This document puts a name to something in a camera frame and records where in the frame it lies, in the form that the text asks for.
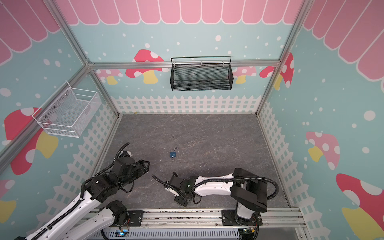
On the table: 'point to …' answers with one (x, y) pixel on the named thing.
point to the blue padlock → (173, 154)
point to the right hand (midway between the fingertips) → (179, 198)
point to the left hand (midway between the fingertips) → (146, 168)
